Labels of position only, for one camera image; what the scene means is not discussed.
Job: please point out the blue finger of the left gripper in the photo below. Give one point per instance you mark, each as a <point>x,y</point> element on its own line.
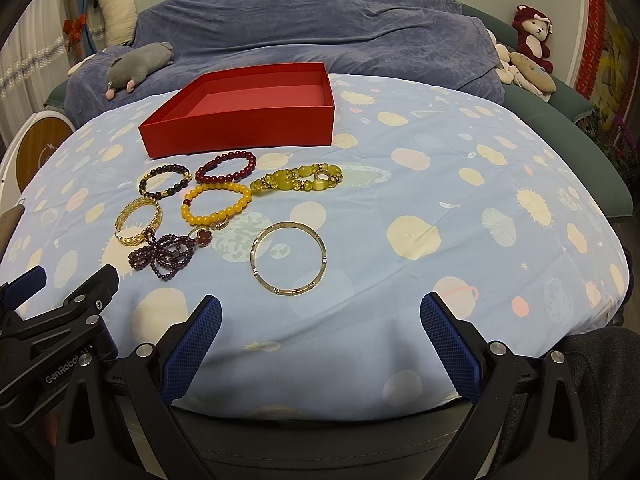
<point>75,304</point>
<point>17,292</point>

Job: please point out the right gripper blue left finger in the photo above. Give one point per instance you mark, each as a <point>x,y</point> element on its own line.
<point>158,374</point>

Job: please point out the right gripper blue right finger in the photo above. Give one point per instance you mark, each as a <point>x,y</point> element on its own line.
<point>485,373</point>

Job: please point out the dark garnet bead strand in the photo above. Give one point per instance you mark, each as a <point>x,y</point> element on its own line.
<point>170,253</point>

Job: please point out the thin gold bangle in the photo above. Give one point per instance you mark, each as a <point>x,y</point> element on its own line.
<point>288,258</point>

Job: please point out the planet print blue sheet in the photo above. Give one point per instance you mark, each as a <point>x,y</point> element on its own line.
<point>442,192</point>

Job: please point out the grey mouse plush toy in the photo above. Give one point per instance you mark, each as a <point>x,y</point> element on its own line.
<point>129,70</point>

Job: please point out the red shallow cardboard box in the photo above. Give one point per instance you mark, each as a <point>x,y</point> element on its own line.
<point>262,106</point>

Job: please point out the beige cookie plush cushion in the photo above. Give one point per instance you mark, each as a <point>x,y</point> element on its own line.
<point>533,73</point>

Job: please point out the white sheep plush toy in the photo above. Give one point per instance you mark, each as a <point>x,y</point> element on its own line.
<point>120,20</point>

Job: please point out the red monkey plush toy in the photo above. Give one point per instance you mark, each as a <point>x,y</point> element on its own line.
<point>534,29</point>

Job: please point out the blue grey blanket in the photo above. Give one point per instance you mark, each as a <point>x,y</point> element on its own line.
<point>428,41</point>

